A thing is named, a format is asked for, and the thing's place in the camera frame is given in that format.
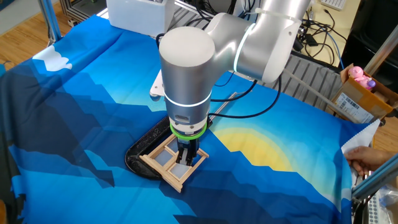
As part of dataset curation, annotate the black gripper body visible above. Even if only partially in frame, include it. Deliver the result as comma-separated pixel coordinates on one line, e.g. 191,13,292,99
176,136,201,152

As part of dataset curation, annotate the wooden miniature window frame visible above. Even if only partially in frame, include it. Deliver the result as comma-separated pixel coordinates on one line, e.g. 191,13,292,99
138,133,210,194

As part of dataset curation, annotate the bare person hand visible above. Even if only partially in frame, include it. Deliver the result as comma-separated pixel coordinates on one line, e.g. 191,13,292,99
345,146,392,177

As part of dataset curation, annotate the silver clamp screw rod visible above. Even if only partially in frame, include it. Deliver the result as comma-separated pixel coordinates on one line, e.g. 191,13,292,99
208,91,239,122

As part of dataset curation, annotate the blue mountain print tablecloth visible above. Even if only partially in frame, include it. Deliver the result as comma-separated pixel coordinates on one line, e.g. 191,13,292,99
0,14,382,224

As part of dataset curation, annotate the thin beige rod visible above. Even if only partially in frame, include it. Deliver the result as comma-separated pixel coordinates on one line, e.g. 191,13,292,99
282,68,363,124

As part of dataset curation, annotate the white rectangular container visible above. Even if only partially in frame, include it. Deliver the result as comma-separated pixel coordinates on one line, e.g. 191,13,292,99
106,0,175,35

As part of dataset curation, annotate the black power adapter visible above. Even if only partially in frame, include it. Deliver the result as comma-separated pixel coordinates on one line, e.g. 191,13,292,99
292,37,305,53

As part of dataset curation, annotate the small black plug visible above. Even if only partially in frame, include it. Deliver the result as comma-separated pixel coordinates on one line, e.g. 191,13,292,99
305,33,318,47

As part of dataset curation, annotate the cardboard box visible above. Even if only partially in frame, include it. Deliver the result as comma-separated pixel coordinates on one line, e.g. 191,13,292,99
325,63,398,124

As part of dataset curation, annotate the pink plastic toy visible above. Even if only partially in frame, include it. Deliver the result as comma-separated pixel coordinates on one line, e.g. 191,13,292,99
347,65,373,90

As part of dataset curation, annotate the perforated metal strip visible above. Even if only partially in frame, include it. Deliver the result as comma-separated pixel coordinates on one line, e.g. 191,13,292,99
365,194,382,224

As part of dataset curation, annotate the clear plastic bag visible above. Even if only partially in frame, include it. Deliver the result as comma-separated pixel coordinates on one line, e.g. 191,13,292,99
371,183,398,224

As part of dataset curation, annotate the white keyboard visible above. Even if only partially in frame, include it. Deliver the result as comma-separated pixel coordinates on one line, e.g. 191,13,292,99
320,0,348,11

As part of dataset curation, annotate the black computer case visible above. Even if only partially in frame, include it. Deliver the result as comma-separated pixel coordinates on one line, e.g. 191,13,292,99
340,0,398,85

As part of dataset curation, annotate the black cast C-clamp frame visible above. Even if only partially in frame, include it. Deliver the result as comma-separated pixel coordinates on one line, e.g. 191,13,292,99
124,114,214,180

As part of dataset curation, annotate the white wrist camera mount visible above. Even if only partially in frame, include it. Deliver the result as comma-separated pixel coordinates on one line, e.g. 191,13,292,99
149,68,165,98

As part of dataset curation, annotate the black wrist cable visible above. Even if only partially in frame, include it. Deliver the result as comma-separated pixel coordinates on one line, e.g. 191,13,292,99
210,79,259,103

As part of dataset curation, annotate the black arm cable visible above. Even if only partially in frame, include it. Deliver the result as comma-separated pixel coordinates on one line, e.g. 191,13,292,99
207,76,282,119

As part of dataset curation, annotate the blue cable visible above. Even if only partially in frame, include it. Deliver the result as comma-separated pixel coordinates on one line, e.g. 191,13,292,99
325,30,345,70

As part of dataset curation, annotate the aluminium frame post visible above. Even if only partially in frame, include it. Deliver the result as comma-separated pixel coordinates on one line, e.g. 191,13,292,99
351,154,398,200
363,23,398,76
37,0,63,44

